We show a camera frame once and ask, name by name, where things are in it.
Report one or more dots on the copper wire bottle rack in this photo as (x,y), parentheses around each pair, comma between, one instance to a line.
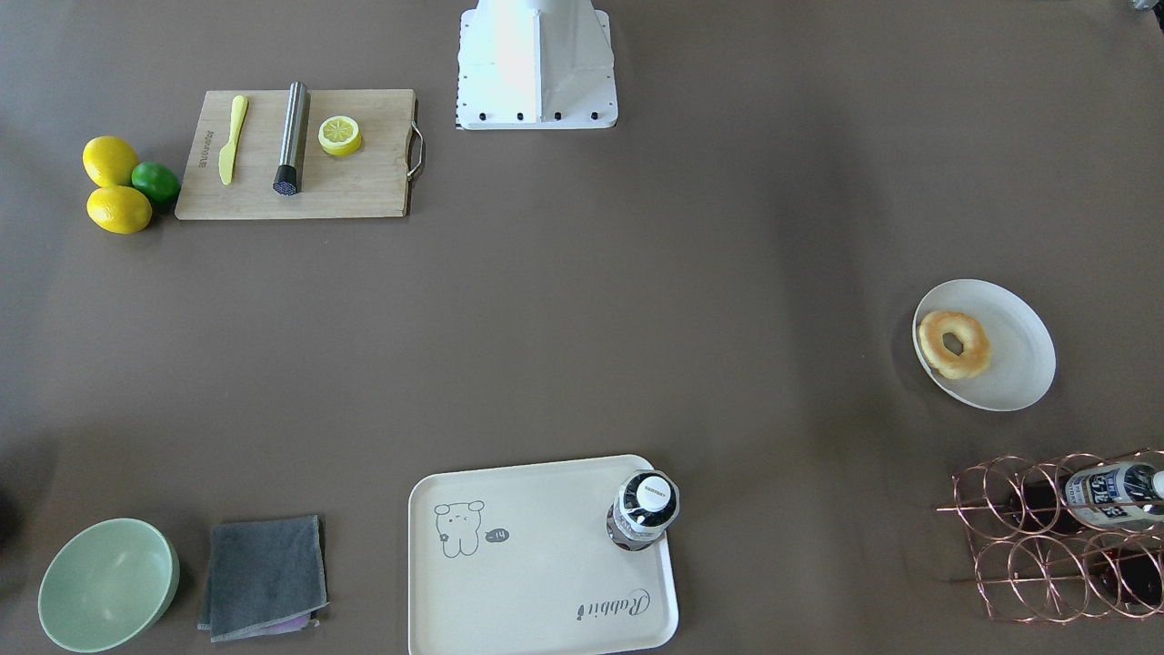
(1037,576)

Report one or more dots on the green lime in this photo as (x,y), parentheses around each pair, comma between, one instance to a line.
(157,182)

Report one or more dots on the grey folded cloth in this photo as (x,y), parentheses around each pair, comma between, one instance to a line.
(264,578)

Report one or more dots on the yellow lemon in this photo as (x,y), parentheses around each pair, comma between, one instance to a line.
(109,161)
(119,209)

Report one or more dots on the lower yellow lemon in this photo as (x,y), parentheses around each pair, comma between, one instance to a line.
(119,209)

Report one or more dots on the cream rabbit tray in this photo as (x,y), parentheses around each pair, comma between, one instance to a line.
(518,560)

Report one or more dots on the glazed donut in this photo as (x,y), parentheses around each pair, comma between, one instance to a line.
(954,344)

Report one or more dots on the green ceramic bowl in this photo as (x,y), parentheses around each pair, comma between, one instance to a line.
(107,584)

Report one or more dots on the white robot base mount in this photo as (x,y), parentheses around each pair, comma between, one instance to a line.
(535,65)

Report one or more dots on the half lemon slice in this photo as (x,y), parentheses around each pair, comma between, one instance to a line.
(339,136)

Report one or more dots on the tea bottle in rack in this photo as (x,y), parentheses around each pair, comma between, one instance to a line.
(1119,496)

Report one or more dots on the wooden cutting board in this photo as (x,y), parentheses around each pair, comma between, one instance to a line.
(374,182)

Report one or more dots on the white round plate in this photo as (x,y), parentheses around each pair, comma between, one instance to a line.
(1024,360)

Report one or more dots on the upper yellow lemon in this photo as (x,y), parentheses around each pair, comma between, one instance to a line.
(109,161)

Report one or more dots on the yellow plastic knife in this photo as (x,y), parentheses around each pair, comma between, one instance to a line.
(226,163)

